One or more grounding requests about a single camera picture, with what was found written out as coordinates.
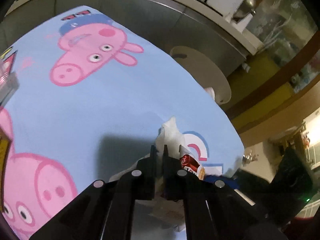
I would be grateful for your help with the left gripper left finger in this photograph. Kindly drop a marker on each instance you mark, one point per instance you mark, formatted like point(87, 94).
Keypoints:
point(104, 210)

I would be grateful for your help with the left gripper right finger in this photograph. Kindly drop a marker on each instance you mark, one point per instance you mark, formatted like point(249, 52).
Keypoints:
point(214, 210)

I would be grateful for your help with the red snack wrapper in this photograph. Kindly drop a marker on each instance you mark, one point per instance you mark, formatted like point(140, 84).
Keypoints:
point(190, 163)

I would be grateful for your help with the blue cartoon pig tablecloth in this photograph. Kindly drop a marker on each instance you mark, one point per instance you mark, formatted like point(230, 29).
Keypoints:
point(91, 101)

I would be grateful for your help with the steel mixing bowl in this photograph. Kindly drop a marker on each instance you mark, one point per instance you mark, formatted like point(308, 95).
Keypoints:
point(247, 7)

